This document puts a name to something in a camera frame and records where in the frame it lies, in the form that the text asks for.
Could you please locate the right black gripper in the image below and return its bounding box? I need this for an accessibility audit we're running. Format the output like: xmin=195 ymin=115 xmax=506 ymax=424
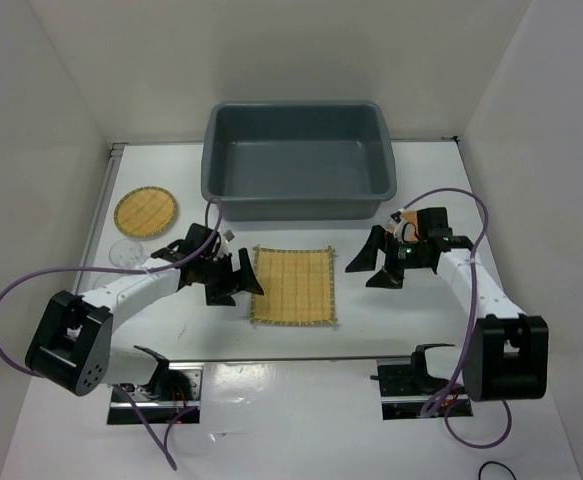
xmin=345 ymin=224 xmax=429 ymax=289

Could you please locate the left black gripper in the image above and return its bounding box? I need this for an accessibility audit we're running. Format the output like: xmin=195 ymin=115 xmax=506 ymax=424
xmin=198 ymin=247 xmax=263 ymax=306

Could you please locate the round orange woven tray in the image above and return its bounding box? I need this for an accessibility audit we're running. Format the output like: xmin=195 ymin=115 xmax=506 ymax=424
xmin=401 ymin=210 xmax=418 ymax=225

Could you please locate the square bamboo mat tray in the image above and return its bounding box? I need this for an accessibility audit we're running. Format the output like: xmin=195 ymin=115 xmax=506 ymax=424
xmin=250 ymin=246 xmax=336 ymax=327

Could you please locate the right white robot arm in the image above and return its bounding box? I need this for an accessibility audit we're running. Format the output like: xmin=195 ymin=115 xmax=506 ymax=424
xmin=346 ymin=207 xmax=549 ymax=401

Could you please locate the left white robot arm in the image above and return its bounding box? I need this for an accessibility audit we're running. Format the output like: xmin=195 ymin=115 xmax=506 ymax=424
xmin=25 ymin=223 xmax=264 ymax=400

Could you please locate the grey plastic bin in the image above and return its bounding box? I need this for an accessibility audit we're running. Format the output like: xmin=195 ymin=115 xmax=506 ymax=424
xmin=201 ymin=100 xmax=397 ymax=222

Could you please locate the clear glass bowl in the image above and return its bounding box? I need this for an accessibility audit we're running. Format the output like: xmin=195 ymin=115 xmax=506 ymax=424
xmin=109 ymin=238 xmax=147 ymax=270

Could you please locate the round green-rimmed bamboo tray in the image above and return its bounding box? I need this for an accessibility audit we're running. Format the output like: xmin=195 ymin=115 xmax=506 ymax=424
xmin=113 ymin=186 xmax=178 ymax=238

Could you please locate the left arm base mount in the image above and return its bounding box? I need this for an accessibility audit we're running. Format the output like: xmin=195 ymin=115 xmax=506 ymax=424
xmin=107 ymin=362 xmax=204 ymax=425

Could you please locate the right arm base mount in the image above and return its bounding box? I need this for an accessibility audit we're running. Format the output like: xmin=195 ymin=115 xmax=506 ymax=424
xmin=370 ymin=356 xmax=446 ymax=421

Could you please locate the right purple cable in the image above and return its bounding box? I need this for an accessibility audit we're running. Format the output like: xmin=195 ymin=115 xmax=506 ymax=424
xmin=395 ymin=187 xmax=514 ymax=450

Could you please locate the purple cable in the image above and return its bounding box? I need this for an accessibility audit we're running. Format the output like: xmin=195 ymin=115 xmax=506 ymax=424
xmin=0 ymin=196 xmax=227 ymax=471
xmin=395 ymin=187 xmax=514 ymax=450

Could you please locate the aluminium table edge rail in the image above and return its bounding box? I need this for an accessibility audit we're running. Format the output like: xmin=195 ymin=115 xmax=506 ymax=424
xmin=79 ymin=142 xmax=127 ymax=267

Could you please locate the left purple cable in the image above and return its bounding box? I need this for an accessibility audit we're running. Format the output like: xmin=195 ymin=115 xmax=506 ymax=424
xmin=0 ymin=196 xmax=227 ymax=471

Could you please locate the black cable loop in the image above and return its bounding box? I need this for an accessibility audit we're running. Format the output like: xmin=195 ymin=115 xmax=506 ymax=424
xmin=478 ymin=461 xmax=519 ymax=480

